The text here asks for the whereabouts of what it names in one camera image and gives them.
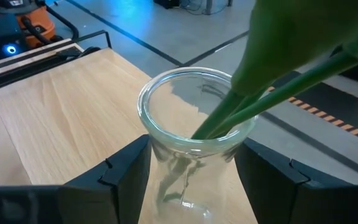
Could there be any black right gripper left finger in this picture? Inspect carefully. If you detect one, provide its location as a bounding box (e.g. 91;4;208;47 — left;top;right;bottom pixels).
0;134;152;224

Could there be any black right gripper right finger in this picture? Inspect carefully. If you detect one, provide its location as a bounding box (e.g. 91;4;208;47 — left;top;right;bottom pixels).
234;137;358;224

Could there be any tall smooth glass carafe vase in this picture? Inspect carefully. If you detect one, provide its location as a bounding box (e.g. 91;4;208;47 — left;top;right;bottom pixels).
137;67;259;224

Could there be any black hazard striped floor mat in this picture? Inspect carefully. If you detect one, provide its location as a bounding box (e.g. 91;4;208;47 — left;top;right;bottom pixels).
265;62;358;147

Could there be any orange shop vacuum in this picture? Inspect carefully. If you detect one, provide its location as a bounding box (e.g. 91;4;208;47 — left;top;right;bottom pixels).
0;0;80;48

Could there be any black computer with blue light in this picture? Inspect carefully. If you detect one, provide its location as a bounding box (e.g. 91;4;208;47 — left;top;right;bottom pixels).
0;14;27;60

